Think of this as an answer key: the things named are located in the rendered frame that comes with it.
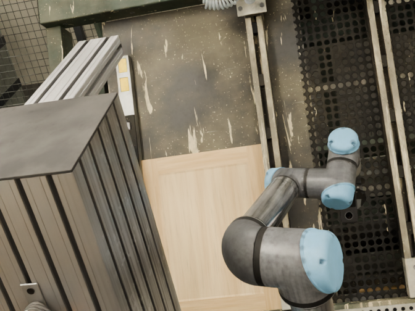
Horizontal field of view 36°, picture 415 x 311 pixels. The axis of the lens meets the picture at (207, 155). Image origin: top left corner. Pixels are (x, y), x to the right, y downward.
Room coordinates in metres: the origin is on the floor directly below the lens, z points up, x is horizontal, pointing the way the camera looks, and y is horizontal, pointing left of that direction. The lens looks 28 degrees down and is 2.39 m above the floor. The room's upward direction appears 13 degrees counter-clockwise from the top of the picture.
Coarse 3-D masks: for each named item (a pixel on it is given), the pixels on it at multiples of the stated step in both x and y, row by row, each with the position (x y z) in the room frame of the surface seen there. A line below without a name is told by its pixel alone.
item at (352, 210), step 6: (354, 192) 1.40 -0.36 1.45; (354, 198) 1.39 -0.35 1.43; (354, 204) 1.38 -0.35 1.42; (342, 210) 1.38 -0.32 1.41; (348, 210) 1.38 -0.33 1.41; (354, 210) 1.37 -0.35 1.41; (342, 216) 1.38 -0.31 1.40; (348, 216) 1.37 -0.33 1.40; (354, 216) 1.37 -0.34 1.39; (342, 222) 1.37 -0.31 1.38; (348, 222) 1.36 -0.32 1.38; (354, 222) 1.36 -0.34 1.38
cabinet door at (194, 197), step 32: (160, 160) 2.01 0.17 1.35; (192, 160) 1.98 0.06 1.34; (224, 160) 1.95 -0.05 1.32; (256, 160) 1.92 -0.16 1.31; (160, 192) 1.95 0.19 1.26; (192, 192) 1.92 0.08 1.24; (224, 192) 1.89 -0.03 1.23; (256, 192) 1.86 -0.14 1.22; (160, 224) 1.89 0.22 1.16; (192, 224) 1.86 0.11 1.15; (224, 224) 1.84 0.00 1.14; (192, 256) 1.81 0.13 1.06; (192, 288) 1.75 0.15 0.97; (224, 288) 1.72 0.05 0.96; (256, 288) 1.69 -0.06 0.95
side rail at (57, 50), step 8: (48, 32) 2.34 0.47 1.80; (56, 32) 2.33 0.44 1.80; (64, 32) 2.36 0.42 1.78; (48, 40) 2.33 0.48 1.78; (56, 40) 2.32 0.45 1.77; (64, 40) 2.34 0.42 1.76; (48, 48) 2.31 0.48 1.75; (56, 48) 2.30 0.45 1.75; (64, 48) 2.31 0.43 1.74; (72, 48) 2.39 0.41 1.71; (56, 56) 2.29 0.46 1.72; (64, 56) 2.29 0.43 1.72; (56, 64) 2.27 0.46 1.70
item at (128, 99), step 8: (128, 56) 2.23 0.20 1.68; (128, 64) 2.20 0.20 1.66; (128, 72) 2.19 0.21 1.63; (128, 80) 2.17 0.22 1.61; (120, 88) 2.17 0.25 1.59; (120, 96) 2.15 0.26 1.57; (128, 96) 2.14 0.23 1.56; (128, 104) 2.13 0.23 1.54; (128, 112) 2.11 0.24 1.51; (136, 112) 2.14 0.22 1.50; (136, 120) 2.11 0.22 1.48; (136, 128) 2.08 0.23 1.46
